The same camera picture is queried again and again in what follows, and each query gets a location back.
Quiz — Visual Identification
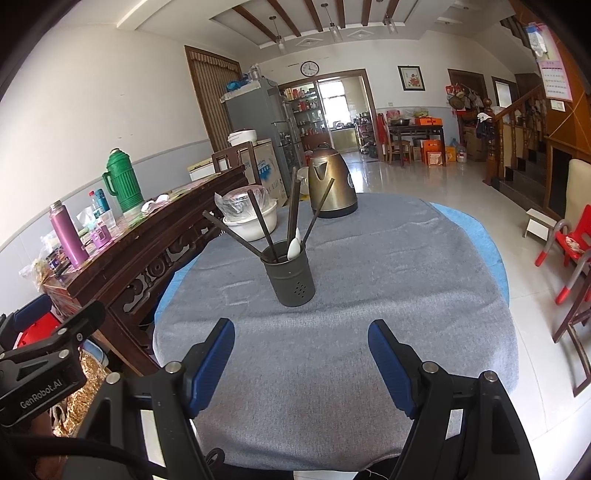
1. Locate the blue-label plastic bottle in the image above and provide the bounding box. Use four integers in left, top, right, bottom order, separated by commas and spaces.
89, 188, 108, 220

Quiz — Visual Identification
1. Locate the white step stool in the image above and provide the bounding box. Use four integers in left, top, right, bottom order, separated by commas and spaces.
523, 209, 557, 241

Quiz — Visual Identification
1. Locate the red box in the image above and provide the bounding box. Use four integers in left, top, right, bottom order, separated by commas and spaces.
14, 311, 63, 352

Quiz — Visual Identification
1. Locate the dark wooden dining table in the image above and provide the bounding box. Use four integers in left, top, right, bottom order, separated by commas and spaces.
388, 124, 446, 162

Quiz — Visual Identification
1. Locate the grey tablecloth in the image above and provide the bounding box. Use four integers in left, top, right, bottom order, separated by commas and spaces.
152, 193, 520, 472

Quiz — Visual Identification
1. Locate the white chest freezer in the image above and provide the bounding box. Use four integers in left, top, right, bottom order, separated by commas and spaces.
240, 138, 287, 199

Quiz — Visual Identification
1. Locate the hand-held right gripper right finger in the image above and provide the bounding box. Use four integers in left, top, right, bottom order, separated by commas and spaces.
367, 318, 541, 480

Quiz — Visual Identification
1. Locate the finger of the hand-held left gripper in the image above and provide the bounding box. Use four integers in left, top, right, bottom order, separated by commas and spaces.
0, 301, 106, 381
0, 294, 52, 344

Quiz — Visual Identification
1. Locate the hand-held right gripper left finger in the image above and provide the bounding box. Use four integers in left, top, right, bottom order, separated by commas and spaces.
76, 318, 236, 480

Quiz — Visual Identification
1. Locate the purple thermos bottle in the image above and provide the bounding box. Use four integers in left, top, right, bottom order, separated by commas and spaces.
49, 200, 88, 268

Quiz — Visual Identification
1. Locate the brown wooden chair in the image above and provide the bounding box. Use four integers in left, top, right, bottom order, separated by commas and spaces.
551, 277, 591, 398

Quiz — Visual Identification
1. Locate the brown curtain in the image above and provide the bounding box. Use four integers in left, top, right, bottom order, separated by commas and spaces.
184, 45, 242, 153

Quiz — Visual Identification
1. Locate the wooden staircase railing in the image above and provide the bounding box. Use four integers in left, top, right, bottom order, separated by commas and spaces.
480, 88, 550, 185

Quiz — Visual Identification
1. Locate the framed wall picture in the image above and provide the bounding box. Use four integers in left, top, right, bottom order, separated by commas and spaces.
398, 65, 423, 92

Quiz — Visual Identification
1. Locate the white plastic basin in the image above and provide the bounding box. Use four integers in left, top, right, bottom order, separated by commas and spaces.
223, 199, 279, 242

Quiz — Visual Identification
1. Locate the glass shelf with bottles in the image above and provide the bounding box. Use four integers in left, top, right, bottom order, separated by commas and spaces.
281, 85, 324, 139

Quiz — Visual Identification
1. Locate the small white cabinet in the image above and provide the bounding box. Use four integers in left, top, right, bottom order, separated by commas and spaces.
187, 159, 217, 182

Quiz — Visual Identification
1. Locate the bronze electric kettle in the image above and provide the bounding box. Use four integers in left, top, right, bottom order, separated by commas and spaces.
307, 143, 358, 219

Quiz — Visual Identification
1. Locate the orange cardboard box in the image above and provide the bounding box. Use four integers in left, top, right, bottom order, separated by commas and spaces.
422, 138, 446, 167

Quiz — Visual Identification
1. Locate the green thermos jug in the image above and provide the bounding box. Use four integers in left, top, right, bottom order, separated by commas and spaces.
102, 148, 145, 214

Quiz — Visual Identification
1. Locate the dark wooden chair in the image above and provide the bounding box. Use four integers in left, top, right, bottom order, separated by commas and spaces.
211, 142, 257, 185

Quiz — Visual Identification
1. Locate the grey metal utensil holder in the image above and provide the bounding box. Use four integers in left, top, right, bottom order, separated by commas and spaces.
260, 240, 316, 308

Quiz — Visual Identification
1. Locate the grey refrigerator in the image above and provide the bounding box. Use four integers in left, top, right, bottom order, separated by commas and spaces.
224, 78, 305, 185

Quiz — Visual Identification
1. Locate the golden foil bag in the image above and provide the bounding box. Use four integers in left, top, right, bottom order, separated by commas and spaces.
51, 344, 112, 437

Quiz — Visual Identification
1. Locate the red child's chair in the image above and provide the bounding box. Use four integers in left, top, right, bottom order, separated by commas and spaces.
534, 219, 591, 305

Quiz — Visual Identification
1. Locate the cream padded chair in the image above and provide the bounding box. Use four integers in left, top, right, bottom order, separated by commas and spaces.
563, 158, 591, 232

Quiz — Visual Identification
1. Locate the white crumpled wrapper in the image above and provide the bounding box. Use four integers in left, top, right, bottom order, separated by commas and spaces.
141, 194, 171, 214

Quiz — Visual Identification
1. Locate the blue under cloth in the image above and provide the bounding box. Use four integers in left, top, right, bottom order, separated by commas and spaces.
154, 200, 510, 333

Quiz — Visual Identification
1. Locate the carved wooden sideboard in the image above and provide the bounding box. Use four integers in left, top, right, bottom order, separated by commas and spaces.
41, 164, 250, 377

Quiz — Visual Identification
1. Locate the pink wall calendar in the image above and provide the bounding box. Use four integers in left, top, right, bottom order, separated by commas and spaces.
538, 58, 575, 103

